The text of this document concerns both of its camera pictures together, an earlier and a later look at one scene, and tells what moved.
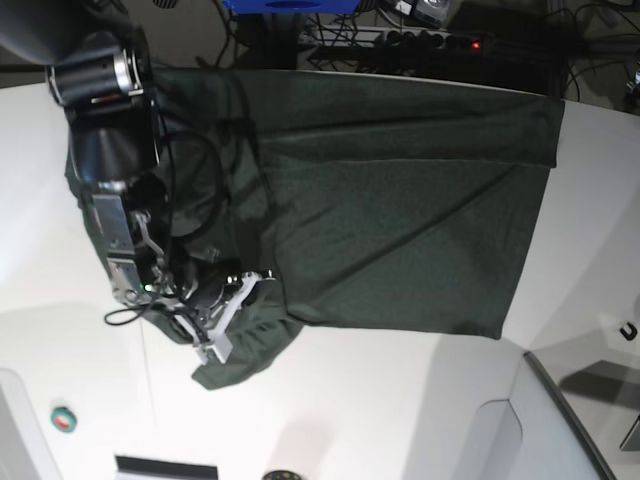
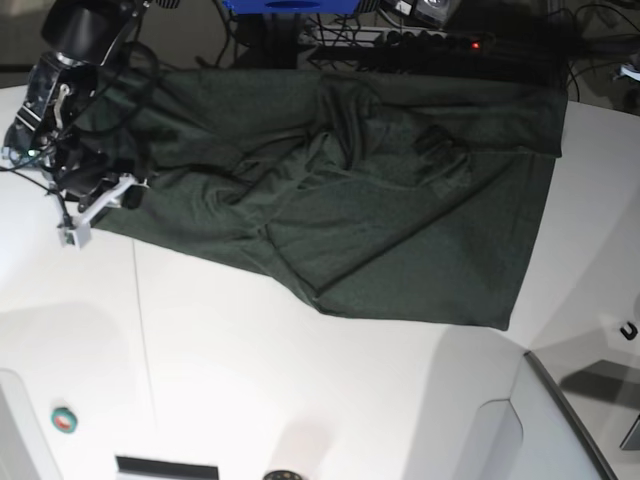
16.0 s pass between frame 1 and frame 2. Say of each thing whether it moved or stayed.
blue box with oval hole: stayed
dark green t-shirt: moved
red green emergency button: stayed
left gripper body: moved
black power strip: stayed
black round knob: stayed
